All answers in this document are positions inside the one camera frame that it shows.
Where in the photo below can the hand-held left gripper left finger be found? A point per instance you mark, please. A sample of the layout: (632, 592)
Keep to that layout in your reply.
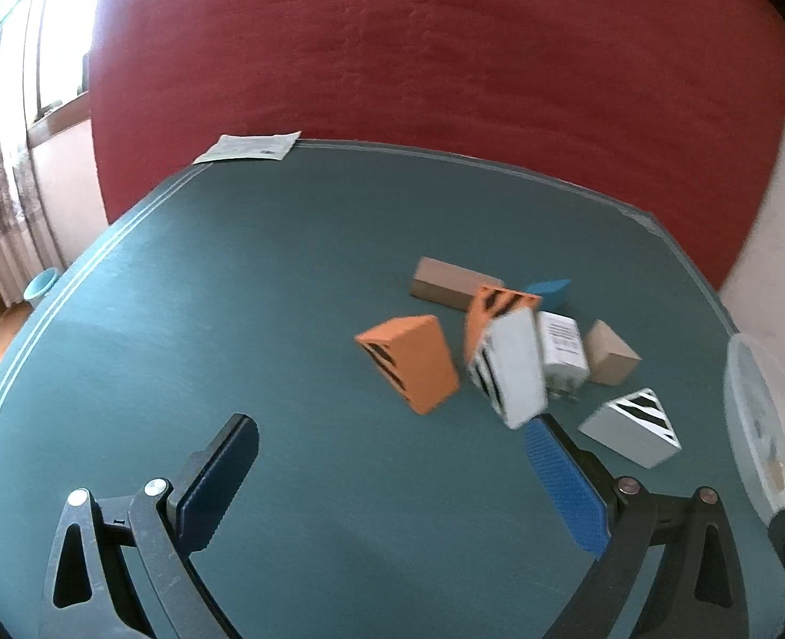
(219, 479)

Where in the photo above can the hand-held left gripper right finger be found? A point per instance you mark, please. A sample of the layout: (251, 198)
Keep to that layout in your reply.
(565, 486)

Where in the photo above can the white striped wedge block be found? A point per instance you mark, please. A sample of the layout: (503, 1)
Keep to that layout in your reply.
(622, 432)

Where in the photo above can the white striped rectangular block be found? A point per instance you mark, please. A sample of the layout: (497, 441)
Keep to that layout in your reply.
(515, 366)

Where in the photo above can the clear plastic container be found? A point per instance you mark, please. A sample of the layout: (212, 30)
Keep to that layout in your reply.
(751, 399)

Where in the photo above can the orange striped wedge block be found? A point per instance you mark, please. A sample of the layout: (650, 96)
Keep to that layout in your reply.
(482, 319)
(419, 359)

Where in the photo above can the tan wedge block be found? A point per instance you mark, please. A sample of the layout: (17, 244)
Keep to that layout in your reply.
(608, 356)

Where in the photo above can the blue wedge block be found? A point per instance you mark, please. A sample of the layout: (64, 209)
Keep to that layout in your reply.
(552, 293)

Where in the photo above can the brown rectangular block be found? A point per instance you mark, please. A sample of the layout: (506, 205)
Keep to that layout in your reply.
(445, 279)

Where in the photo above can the white paper sheet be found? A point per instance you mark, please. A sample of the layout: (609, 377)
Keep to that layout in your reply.
(249, 148)

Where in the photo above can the patterned curtain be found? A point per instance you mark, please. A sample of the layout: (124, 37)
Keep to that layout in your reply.
(0, 213)

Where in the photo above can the red quilted blanket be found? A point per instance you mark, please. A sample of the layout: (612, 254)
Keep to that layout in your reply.
(432, 46)

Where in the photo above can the window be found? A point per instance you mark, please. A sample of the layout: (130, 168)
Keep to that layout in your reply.
(59, 46)

